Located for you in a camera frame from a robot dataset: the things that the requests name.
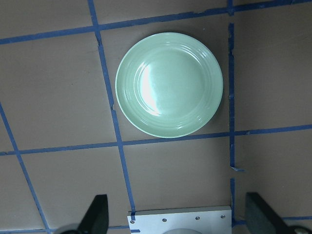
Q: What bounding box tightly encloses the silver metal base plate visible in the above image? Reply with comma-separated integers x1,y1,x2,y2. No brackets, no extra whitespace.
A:
127,206,232,234

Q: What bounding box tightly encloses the light green ceramic plate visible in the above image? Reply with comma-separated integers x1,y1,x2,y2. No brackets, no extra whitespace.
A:
115,32,223,138

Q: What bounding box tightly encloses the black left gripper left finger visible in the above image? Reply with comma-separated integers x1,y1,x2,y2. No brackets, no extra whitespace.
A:
57,194,109,234

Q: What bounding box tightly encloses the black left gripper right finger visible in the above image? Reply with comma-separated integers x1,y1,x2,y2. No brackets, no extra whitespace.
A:
245,192,312,234

